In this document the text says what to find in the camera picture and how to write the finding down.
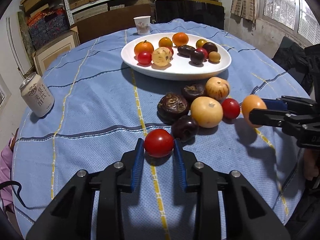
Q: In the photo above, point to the pink cloth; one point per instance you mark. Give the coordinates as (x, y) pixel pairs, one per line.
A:
(6, 166)

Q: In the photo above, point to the small brown round fruit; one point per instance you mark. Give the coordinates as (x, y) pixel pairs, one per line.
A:
(214, 57)

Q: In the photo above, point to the orange yellow round fruit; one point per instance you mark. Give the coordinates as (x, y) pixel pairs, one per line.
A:
(249, 103)

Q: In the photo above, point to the white paper cup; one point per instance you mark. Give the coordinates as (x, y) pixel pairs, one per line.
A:
(142, 24)

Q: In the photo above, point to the large yellow round fruit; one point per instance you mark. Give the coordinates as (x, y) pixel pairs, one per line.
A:
(206, 111)

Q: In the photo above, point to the orange persimmon fruit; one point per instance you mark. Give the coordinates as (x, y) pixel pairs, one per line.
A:
(165, 42)

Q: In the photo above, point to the white beverage can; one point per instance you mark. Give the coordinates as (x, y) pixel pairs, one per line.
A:
(36, 95)

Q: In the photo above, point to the orange tangerine with leaf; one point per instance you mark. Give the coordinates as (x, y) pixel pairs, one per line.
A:
(143, 46)

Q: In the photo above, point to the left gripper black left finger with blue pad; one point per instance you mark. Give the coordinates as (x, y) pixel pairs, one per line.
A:
(69, 214)

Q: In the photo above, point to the red cherry tomato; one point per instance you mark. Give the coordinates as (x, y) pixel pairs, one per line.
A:
(203, 51)
(231, 108)
(158, 143)

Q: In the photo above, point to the black chair back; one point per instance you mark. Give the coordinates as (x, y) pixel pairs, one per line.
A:
(198, 12)

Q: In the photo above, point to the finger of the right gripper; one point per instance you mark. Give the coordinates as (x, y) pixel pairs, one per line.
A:
(282, 103)
(267, 117)

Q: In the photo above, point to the barred window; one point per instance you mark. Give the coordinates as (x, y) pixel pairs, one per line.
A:
(293, 16)

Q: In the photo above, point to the white oval plate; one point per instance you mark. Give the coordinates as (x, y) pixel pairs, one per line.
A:
(180, 68)

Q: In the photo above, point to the striped yellow pepino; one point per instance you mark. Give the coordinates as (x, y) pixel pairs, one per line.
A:
(217, 88)

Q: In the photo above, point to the dark round fruit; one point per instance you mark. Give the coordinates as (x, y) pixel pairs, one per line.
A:
(210, 47)

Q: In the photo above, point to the small yellow tomato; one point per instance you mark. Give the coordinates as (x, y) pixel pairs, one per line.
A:
(200, 43)

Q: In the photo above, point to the framed beige panel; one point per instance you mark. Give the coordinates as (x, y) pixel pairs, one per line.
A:
(48, 53)

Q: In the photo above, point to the dark purple plum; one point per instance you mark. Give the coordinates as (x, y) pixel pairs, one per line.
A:
(197, 57)
(185, 128)

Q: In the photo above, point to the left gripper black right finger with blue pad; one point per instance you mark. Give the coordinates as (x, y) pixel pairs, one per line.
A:
(247, 215)

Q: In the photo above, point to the blue checked tablecloth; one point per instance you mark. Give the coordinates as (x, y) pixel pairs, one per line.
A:
(102, 107)

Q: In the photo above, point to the person's hand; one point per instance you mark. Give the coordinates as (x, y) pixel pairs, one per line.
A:
(310, 168)

